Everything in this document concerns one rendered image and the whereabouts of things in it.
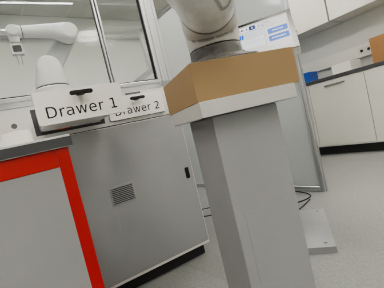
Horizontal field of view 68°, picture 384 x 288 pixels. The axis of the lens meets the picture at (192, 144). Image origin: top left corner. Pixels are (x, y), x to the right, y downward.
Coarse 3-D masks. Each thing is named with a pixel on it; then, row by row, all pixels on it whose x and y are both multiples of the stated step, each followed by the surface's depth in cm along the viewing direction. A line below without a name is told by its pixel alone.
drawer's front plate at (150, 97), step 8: (128, 96) 139; (152, 96) 146; (160, 96) 148; (128, 104) 139; (136, 104) 141; (144, 104) 143; (152, 104) 145; (160, 104) 148; (144, 112) 143; (152, 112) 145; (112, 120) 135
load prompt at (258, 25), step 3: (255, 24) 156; (258, 24) 155; (261, 24) 154; (243, 27) 159; (246, 27) 158; (249, 27) 157; (252, 27) 156; (255, 27) 155; (258, 27) 154; (240, 30) 159; (243, 30) 157; (246, 30) 156; (249, 30) 156; (252, 30) 155; (240, 33) 157; (243, 33) 156
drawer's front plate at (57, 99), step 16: (32, 96) 90; (48, 96) 93; (64, 96) 95; (80, 96) 98; (96, 96) 100; (112, 96) 103; (48, 112) 92; (64, 112) 95; (96, 112) 100; (112, 112) 103
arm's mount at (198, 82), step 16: (288, 48) 77; (192, 64) 69; (208, 64) 70; (224, 64) 71; (240, 64) 73; (256, 64) 74; (272, 64) 75; (288, 64) 77; (176, 80) 81; (192, 80) 69; (208, 80) 70; (224, 80) 71; (240, 80) 73; (256, 80) 74; (272, 80) 75; (288, 80) 77; (176, 96) 85; (192, 96) 72; (208, 96) 70; (224, 96) 71; (176, 112) 89
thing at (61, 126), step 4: (104, 116) 119; (80, 120) 113; (84, 120) 116; (88, 120) 120; (92, 120) 124; (96, 120) 128; (100, 120) 132; (60, 124) 110; (64, 124) 114; (68, 124) 117; (72, 124) 121; (76, 124) 124; (80, 124) 129; (40, 128) 116; (44, 128) 111; (48, 128) 114; (52, 128) 118; (56, 128) 121; (60, 128) 125
